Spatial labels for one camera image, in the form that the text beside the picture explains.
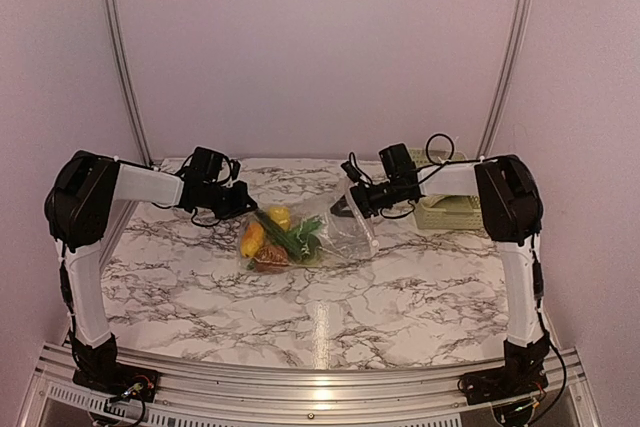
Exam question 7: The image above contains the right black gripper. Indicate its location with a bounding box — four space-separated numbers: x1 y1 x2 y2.
329 181 407 219

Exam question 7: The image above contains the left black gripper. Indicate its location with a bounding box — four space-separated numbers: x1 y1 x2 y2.
203 180 257 220

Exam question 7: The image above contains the clear zip top bag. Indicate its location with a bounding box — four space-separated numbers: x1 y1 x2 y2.
237 179 379 273

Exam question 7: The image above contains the fake green leafy vegetable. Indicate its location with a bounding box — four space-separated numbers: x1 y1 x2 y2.
287 216 323 262

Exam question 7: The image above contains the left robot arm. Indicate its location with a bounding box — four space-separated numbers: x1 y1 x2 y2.
44 147 257 404

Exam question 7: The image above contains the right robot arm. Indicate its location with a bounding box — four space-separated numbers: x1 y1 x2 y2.
332 144 551 405

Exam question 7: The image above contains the fake yellow pepper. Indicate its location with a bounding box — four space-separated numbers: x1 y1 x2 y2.
267 206 291 231

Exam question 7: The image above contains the fake green cucumber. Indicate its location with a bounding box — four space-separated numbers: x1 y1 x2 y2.
254 209 303 261

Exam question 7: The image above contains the pale green plastic basket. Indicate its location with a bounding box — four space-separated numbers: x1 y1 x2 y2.
413 153 484 230

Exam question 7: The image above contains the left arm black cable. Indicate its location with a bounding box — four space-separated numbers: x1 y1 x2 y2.
144 151 244 228

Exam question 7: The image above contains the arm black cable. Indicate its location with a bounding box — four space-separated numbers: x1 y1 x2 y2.
144 151 244 228
347 133 464 221

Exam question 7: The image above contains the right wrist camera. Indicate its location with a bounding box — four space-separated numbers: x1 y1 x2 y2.
341 152 362 183

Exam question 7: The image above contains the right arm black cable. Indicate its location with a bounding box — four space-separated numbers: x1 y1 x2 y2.
347 133 464 221

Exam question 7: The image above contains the front aluminium rail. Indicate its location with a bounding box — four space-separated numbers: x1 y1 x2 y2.
19 341 601 427

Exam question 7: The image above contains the left aluminium frame post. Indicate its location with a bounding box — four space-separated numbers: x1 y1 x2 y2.
103 0 153 166

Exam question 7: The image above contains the aluminium frame post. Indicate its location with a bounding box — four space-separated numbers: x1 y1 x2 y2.
476 0 532 157
103 0 153 166

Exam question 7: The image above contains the right aluminium frame post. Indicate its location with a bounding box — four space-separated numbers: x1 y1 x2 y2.
476 0 532 157

